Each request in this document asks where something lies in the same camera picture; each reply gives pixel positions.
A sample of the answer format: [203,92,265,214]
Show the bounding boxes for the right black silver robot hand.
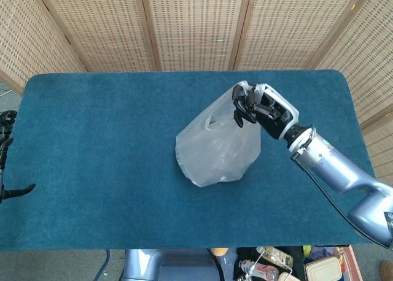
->
[232,82,300,141]

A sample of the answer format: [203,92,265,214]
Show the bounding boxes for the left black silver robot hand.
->
[0,137,37,204]

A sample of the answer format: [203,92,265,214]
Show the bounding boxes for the clear plastic shopping bag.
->
[174,80,265,188]

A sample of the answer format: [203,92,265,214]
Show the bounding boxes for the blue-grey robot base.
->
[122,248,222,281]

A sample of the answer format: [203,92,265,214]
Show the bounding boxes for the blue velvet table cloth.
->
[0,69,391,252]

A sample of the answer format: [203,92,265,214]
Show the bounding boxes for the woven bamboo folding screen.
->
[0,0,393,199]

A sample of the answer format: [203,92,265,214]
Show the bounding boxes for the clear bottle yellow liquid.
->
[256,246,294,268]

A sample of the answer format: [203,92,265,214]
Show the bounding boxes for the purple cloth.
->
[309,246,335,260]

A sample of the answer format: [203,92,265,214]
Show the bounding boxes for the clear bottle red label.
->
[239,259,280,281]

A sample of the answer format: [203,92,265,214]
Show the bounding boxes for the beige lunch box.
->
[304,256,343,281]

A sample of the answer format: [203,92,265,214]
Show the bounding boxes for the pink plastic bin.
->
[336,245,365,281]

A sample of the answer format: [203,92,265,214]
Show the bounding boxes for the black cable pile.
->
[0,110,18,141]

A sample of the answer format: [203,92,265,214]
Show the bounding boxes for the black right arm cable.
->
[294,126,393,248]

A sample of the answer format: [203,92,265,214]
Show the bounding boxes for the blue floor cable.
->
[93,249,111,279]

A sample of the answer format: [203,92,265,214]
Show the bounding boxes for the black base cable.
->
[207,247,225,281]

